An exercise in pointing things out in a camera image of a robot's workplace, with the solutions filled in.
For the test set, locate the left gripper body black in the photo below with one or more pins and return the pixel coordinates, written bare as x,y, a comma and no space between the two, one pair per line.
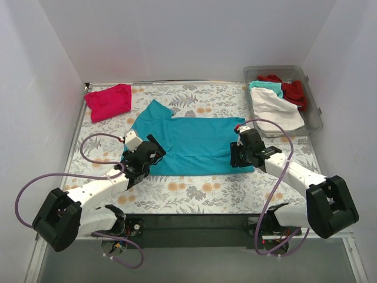
156,146

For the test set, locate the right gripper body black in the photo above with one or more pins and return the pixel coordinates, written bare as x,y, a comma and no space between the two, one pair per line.
236,155

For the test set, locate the teal blue t shirt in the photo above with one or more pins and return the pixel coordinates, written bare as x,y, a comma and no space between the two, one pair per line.
195,146

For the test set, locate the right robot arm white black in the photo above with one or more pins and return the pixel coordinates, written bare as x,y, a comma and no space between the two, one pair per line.
329,207

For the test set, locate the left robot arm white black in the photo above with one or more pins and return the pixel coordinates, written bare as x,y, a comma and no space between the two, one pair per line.
64,216

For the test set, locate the white t shirt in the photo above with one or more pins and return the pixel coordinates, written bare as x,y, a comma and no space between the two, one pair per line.
267,105

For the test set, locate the light mint t shirt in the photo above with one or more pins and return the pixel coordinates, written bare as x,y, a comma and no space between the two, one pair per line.
275,87

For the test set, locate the clear plastic bin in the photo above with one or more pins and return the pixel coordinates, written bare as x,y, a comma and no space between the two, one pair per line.
289,74

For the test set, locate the folded pink t shirt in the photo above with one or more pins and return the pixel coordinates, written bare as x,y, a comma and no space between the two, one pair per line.
106,104

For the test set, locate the dark red t shirt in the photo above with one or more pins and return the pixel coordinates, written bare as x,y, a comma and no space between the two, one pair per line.
292,92

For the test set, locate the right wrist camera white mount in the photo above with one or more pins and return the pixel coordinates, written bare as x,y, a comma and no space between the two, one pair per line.
242,129

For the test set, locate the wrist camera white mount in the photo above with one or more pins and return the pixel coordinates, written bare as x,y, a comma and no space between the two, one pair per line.
131,141
242,129

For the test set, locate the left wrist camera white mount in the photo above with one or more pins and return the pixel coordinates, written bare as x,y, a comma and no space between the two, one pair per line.
131,141

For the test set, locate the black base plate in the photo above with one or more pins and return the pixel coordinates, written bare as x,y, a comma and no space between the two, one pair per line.
194,230

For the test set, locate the aluminium frame rail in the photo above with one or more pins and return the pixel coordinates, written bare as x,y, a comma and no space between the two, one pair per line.
312,259

